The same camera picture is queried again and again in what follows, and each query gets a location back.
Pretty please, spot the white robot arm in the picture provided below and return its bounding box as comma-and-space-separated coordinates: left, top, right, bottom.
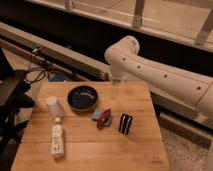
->
104, 36, 213, 119

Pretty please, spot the dark blue bowl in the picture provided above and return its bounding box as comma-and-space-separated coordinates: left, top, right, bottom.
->
67, 85, 98, 112

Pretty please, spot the red hair clip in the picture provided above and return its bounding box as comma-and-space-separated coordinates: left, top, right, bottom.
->
97, 109, 112, 129

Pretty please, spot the black white striped block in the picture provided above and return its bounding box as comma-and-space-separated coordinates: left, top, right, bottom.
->
119, 113, 133, 135

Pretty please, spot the blue box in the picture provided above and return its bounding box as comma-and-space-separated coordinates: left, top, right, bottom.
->
50, 73, 65, 82

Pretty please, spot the white tube bottle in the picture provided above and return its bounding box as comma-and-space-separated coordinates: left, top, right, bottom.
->
51, 117, 64, 158

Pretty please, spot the black stand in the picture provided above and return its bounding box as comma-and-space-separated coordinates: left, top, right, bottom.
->
0, 47, 35, 155

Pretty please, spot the black cable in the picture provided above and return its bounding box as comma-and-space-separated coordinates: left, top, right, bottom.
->
24, 47, 56, 85

